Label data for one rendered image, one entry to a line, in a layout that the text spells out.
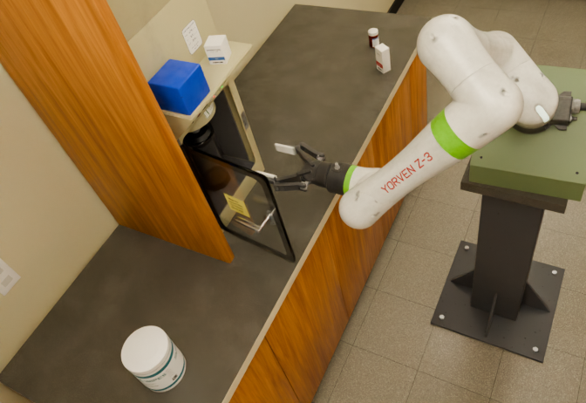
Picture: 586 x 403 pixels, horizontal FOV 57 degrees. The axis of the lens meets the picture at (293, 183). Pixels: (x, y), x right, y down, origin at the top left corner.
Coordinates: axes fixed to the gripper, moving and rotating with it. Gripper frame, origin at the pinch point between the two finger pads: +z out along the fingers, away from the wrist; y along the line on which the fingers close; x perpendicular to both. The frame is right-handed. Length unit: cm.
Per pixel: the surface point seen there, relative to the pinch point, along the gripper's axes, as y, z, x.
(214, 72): -0.7, 9.9, -31.7
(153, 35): 7, 17, -48
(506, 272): -36, -68, 81
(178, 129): 17.1, 12.3, -26.5
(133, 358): 66, 9, 10
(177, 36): 0.0, 17.3, -42.9
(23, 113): 27, 60, -30
